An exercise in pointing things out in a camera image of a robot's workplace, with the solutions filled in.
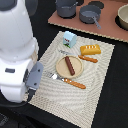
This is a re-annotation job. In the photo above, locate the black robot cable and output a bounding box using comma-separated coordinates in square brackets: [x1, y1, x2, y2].
[0, 88, 36, 109]

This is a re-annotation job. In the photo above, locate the beige round plate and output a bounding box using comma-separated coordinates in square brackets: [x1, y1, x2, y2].
[56, 55, 83, 79]

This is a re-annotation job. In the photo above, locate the beige woven placemat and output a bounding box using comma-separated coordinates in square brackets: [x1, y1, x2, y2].
[30, 32, 114, 128]

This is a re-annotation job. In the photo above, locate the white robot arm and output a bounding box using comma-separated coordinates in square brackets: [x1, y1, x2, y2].
[0, 0, 43, 103]

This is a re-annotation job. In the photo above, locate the brown toy sausage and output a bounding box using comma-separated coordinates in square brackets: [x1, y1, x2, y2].
[65, 56, 75, 76]

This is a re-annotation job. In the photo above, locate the fork with wooden handle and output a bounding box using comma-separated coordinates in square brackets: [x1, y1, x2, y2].
[44, 71, 86, 89]

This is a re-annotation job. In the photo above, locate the knife with wooden handle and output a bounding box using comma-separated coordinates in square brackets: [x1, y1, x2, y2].
[59, 50, 98, 63]

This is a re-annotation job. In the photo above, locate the grey frying pan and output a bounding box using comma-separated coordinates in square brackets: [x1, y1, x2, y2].
[79, 5, 101, 29]

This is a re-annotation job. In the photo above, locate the grey two-handled pot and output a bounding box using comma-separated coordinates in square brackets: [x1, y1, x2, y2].
[55, 0, 78, 18]

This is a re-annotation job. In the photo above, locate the light blue milk carton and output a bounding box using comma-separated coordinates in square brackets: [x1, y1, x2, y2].
[63, 31, 77, 48]

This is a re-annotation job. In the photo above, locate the beige bowl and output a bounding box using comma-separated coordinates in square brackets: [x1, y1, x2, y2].
[118, 4, 128, 30]

